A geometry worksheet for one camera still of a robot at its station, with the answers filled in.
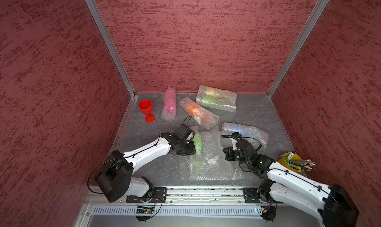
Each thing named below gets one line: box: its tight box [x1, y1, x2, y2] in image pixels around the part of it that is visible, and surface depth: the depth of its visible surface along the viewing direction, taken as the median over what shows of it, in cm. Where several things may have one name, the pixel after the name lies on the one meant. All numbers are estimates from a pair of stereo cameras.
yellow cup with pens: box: [277, 150, 317, 173], surface depth 77 cm
